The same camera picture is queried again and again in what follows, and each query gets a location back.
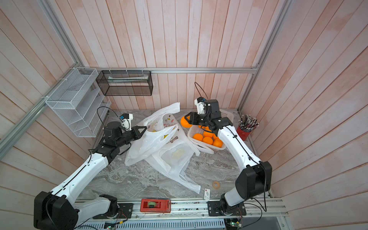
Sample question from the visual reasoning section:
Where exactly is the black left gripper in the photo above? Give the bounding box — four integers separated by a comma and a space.
115, 126, 148, 148

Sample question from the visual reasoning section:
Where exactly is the orange mandarin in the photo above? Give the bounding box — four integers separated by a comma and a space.
180, 117, 192, 128
193, 133, 204, 141
212, 139, 223, 148
203, 136, 214, 145

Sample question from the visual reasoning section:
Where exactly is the white printed plastic bag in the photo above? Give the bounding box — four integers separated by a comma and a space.
125, 102, 180, 166

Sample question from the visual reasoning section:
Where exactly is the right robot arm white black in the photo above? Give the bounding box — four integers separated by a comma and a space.
185, 97, 272, 216

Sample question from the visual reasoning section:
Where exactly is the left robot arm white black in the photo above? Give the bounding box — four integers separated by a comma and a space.
34, 121, 147, 230

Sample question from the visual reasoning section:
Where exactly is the white plastic perforated basket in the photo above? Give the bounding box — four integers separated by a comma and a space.
187, 125, 226, 154

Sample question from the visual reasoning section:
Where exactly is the red metal pencil bucket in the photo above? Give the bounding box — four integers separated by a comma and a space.
236, 127, 251, 141

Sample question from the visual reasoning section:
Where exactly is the red tape dispenser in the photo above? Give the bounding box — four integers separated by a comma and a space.
140, 199, 171, 213

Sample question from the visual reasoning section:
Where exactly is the small white card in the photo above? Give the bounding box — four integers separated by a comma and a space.
204, 188, 210, 200

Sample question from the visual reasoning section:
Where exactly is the black wire mesh basket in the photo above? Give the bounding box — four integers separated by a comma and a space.
96, 70, 153, 96

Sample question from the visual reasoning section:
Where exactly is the white wire mesh shelf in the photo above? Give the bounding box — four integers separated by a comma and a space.
46, 68, 111, 138

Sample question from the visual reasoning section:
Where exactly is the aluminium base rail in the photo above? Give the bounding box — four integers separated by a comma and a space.
74, 197, 289, 230

